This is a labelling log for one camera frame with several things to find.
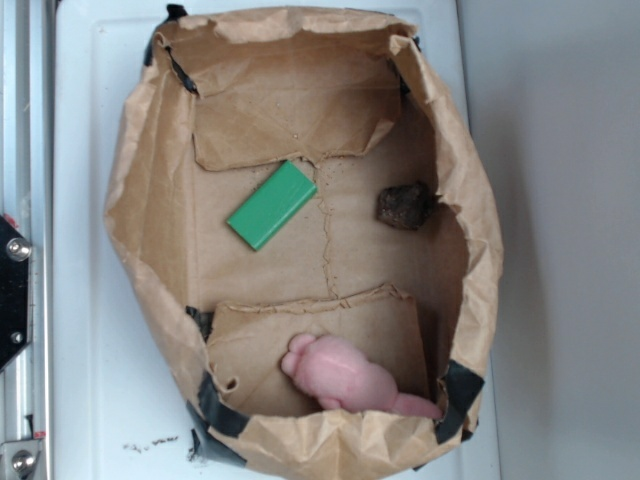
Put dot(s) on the green rectangular block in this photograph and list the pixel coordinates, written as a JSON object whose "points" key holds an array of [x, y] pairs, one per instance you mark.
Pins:
{"points": [[263, 214]]}

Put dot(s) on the dark brown rock lump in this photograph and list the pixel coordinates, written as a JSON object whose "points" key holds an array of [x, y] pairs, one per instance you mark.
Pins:
{"points": [[406, 207]]}

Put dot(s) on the pink plush toy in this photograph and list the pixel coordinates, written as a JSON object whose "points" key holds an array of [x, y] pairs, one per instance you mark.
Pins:
{"points": [[337, 375]]}

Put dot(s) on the brown paper bag box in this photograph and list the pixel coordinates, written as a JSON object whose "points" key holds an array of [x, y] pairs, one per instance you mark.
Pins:
{"points": [[347, 97]]}

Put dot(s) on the white tray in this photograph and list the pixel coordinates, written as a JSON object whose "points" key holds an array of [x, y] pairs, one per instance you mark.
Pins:
{"points": [[116, 411]]}

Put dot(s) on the black metal bracket plate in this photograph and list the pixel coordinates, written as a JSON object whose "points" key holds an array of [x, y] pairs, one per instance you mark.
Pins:
{"points": [[15, 293]]}

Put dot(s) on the aluminium frame rail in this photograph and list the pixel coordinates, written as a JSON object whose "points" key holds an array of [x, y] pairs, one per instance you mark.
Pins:
{"points": [[27, 120]]}

